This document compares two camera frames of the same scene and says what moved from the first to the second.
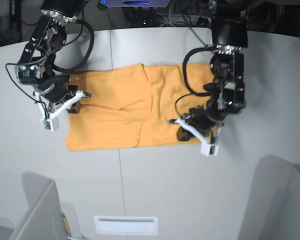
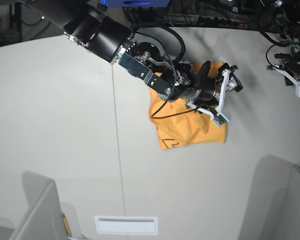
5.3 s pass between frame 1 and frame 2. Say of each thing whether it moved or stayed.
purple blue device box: stayed
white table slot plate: stayed
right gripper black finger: moved
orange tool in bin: stayed
